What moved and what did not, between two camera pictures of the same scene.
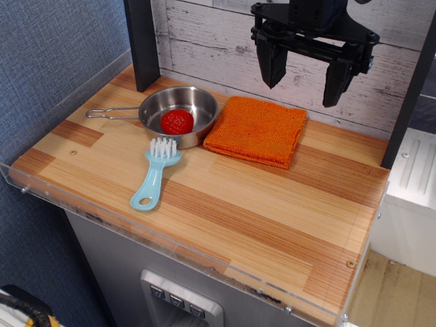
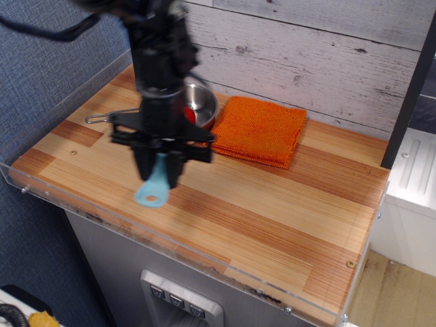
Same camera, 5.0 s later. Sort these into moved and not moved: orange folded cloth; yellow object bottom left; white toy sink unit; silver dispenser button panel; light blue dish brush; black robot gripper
Moved: light blue dish brush; black robot gripper
Not moved: orange folded cloth; silver dispenser button panel; white toy sink unit; yellow object bottom left
